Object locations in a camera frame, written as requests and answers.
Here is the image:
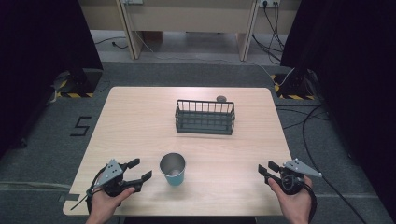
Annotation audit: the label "person's right hand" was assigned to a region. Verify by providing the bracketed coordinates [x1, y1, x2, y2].
[267, 175, 314, 218]

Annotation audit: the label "black stand base hazard tape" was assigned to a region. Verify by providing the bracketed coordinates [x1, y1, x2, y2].
[50, 68, 104, 99]
[270, 68, 318, 101]

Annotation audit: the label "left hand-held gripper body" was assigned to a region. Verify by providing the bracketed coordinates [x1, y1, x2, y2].
[92, 159, 145, 198]

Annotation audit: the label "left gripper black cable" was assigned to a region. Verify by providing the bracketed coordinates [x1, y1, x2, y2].
[70, 166, 108, 216]

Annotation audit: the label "white wall socket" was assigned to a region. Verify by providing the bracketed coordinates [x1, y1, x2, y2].
[258, 0, 281, 8]

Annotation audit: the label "black curtain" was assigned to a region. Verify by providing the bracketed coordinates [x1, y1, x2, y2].
[0, 0, 104, 158]
[279, 0, 396, 216]

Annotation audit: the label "person's left hand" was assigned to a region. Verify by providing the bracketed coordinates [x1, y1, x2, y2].
[88, 186, 136, 219]

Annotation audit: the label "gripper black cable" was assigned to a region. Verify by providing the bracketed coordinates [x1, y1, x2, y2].
[70, 166, 108, 216]
[306, 174, 369, 224]

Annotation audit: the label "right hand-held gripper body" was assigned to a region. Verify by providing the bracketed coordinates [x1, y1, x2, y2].
[277, 158, 323, 196]

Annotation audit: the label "black floor cables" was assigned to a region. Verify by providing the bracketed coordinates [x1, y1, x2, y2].
[275, 103, 332, 175]

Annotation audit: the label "dark green wire basket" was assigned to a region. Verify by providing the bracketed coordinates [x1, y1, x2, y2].
[174, 98, 236, 136]

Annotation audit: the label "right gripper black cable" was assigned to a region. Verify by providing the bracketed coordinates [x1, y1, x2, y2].
[306, 174, 369, 224]

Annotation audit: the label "short black floor cable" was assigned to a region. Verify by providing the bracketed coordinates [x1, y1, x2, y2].
[93, 35, 129, 50]

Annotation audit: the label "bundle of black cables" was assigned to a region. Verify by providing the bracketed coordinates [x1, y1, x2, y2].
[251, 2, 287, 65]

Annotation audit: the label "beige wooden desk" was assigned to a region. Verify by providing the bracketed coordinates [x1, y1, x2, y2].
[78, 0, 303, 62]

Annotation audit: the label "grey floor tape patch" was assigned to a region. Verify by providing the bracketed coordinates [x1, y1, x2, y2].
[58, 192, 81, 203]

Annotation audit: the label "blue cup with metal inside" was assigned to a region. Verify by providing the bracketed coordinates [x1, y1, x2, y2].
[159, 152, 187, 188]

